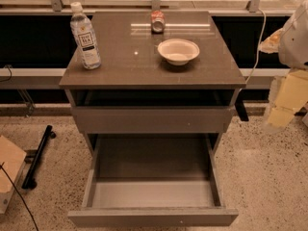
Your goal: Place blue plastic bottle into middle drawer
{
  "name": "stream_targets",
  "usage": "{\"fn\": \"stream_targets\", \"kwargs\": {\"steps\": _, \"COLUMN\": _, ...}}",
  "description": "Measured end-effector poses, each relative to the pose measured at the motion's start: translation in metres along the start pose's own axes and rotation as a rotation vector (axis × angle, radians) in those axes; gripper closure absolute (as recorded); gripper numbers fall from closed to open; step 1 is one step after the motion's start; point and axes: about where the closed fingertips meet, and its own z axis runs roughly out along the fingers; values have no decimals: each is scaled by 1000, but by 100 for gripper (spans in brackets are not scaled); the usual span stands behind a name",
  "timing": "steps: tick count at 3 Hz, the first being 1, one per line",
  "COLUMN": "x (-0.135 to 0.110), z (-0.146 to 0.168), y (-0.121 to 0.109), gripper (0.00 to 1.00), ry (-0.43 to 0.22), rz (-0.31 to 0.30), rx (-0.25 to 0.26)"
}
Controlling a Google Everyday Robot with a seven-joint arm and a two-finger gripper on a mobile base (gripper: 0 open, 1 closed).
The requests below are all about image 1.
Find white paper bowl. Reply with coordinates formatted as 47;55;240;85
158;38;200;65

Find grey metal window rail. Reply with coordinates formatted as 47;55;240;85
0;66;308;90

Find grey drawer cabinet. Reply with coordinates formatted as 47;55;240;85
60;11;245;148

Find open grey lower drawer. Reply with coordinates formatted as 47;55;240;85
68;134;239;227

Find closed grey upper drawer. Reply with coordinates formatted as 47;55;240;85
72;107;234;134

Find clear plastic water bottle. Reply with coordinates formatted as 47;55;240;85
70;2;101;69

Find black metal bar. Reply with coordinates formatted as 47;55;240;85
22;125;56;190

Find wooden box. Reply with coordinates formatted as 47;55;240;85
0;136;26;215

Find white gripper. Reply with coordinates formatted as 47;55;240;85
258;0;308;133

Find black floor cable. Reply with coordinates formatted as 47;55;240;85
0;161;40;231

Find red soda can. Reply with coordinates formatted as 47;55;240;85
151;11;166;33

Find white hanging cable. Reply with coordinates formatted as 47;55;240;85
244;9;268;85

